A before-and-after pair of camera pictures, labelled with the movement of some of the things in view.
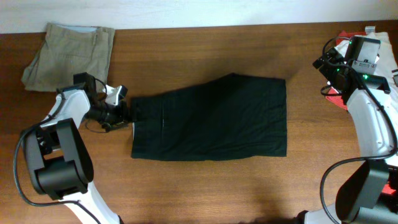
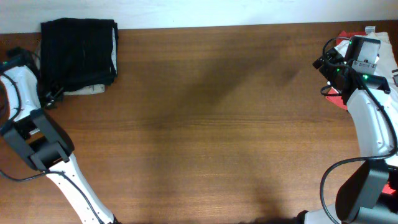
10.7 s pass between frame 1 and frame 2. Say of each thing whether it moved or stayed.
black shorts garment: moved
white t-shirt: stayed
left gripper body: moved
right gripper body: stayed
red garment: stayed
